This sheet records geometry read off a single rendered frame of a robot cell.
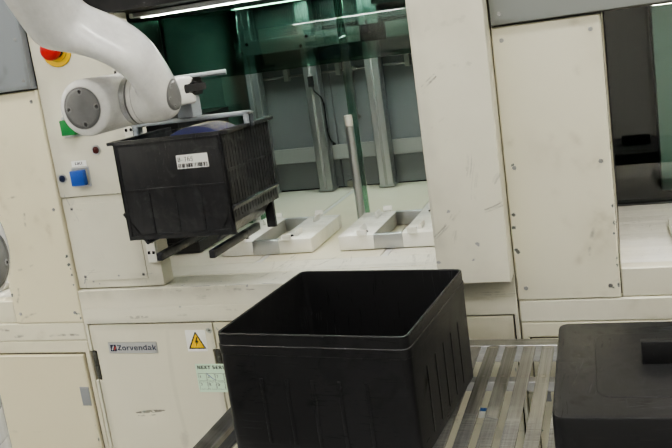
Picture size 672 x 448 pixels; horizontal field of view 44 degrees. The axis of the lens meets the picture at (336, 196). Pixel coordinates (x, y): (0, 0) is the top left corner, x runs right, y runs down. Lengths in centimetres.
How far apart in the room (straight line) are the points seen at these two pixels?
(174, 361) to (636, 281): 89
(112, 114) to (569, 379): 72
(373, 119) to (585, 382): 139
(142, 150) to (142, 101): 25
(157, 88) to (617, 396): 74
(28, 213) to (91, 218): 14
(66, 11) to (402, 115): 133
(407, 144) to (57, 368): 110
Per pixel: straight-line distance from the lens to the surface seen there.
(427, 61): 134
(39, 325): 187
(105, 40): 121
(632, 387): 104
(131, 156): 149
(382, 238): 168
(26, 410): 198
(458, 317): 125
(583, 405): 100
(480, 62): 133
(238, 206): 143
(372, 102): 230
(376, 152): 232
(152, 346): 173
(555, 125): 138
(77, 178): 169
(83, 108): 126
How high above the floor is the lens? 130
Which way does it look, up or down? 11 degrees down
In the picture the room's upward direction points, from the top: 8 degrees counter-clockwise
